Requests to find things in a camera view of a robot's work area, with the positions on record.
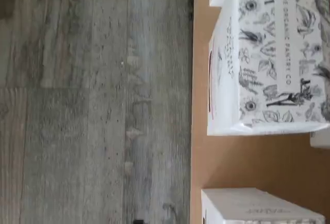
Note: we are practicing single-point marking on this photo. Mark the particle board shelf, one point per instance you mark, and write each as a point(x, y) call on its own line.
point(245, 162)

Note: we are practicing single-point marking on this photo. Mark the white floral box pink strip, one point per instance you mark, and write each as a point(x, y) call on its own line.
point(257, 53)
point(321, 142)

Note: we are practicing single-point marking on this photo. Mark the white floral box green strip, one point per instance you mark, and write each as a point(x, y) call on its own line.
point(257, 206)

